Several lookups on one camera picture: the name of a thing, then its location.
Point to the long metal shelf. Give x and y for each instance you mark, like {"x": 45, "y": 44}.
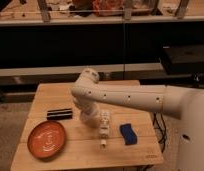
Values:
{"x": 87, "y": 12}

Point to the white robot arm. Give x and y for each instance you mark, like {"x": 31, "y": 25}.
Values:
{"x": 186, "y": 104}

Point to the white plastic bottle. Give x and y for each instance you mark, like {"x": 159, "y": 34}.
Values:
{"x": 104, "y": 127}

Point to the black rectangular box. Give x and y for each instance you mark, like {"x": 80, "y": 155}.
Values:
{"x": 60, "y": 114}

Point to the blue sponge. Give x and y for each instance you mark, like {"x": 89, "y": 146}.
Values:
{"x": 128, "y": 134}

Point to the orange ceramic plate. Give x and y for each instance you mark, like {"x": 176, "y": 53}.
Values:
{"x": 46, "y": 139}

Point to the black box on shelf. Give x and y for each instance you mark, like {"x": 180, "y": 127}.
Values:
{"x": 183, "y": 59}

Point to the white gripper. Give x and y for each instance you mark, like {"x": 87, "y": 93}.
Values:
{"x": 91, "y": 120}

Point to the wooden table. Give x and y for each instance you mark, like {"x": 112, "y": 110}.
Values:
{"x": 83, "y": 150}

